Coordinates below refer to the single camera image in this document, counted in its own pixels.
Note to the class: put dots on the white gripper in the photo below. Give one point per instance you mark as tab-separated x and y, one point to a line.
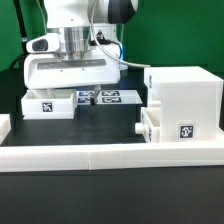
43	69

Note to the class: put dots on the white drawer box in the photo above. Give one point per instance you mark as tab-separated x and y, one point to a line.
149	125
49	104

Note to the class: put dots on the white front drawer box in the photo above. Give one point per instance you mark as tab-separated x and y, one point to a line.
149	125

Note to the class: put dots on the white drawer cabinet housing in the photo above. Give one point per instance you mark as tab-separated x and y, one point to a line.
189	99

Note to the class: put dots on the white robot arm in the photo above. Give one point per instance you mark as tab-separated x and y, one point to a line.
69	55

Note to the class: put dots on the fiducial marker sheet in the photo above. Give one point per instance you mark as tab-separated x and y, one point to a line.
110	97

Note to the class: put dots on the black pole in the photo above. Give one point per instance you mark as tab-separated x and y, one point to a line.
24	38

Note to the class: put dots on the white fence wall frame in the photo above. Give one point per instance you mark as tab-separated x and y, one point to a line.
108	156

